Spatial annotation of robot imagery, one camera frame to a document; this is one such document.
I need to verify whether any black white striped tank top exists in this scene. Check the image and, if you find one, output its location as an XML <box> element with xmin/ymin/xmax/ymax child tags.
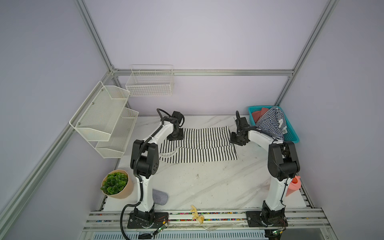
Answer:
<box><xmin>159</xmin><ymin>126</ymin><xmax>238</xmax><ymax>164</ymax></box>

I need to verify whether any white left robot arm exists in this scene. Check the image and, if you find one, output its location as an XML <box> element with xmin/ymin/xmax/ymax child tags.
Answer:
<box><xmin>131</xmin><ymin>109</ymin><xmax>185</xmax><ymax>213</ymax></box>

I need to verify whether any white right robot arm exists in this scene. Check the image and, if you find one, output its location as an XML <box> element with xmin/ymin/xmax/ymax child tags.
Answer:
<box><xmin>230</xmin><ymin>112</ymin><xmax>300</xmax><ymax>219</ymax></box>

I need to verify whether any red tank top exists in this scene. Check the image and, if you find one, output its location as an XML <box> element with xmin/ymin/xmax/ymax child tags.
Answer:
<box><xmin>251</xmin><ymin>108</ymin><xmax>269</xmax><ymax>124</ymax></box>

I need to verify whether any navy striped tank top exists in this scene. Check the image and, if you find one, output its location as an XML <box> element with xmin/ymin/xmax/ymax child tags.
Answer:
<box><xmin>255</xmin><ymin>107</ymin><xmax>288</xmax><ymax>141</ymax></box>

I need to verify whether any teal plastic basket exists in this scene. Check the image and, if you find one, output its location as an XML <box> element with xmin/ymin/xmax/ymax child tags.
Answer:
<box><xmin>248</xmin><ymin>106</ymin><xmax>300</xmax><ymax>144</ymax></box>

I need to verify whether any white mesh two-tier shelf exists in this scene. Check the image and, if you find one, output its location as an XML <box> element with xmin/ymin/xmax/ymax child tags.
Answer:
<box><xmin>69</xmin><ymin>82</ymin><xmax>139</xmax><ymax>159</ymax></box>

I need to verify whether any grey felt pouch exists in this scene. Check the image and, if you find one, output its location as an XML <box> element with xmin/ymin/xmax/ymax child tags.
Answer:
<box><xmin>153</xmin><ymin>189</ymin><xmax>169</xmax><ymax>206</ymax></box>

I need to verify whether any potted green plant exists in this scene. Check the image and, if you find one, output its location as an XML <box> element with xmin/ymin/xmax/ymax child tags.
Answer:
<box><xmin>100</xmin><ymin>170</ymin><xmax>134</xmax><ymax>199</ymax></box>

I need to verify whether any yellow banana toy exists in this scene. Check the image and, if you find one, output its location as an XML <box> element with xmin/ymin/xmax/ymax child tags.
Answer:
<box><xmin>190</xmin><ymin>205</ymin><xmax>205</xmax><ymax>225</ymax></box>

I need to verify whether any white wire wall basket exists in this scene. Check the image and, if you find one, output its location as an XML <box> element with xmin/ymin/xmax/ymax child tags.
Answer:
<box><xmin>126</xmin><ymin>65</ymin><xmax>174</xmax><ymax>97</ymax></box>

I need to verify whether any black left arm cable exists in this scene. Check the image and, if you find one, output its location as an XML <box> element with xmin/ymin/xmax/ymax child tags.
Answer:
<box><xmin>119</xmin><ymin>179</ymin><xmax>145</xmax><ymax>240</ymax></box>

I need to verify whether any aluminium frame rail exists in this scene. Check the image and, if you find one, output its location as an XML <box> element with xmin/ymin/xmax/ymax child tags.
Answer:
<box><xmin>114</xmin><ymin>69</ymin><xmax>294</xmax><ymax>77</ymax></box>

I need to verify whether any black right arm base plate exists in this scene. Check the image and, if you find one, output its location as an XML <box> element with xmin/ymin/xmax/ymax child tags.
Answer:
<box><xmin>246</xmin><ymin>208</ymin><xmax>288</xmax><ymax>228</ymax></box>

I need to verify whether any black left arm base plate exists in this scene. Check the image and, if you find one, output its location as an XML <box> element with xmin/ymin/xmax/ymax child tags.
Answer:
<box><xmin>126</xmin><ymin>211</ymin><xmax>169</xmax><ymax>229</ymax></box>

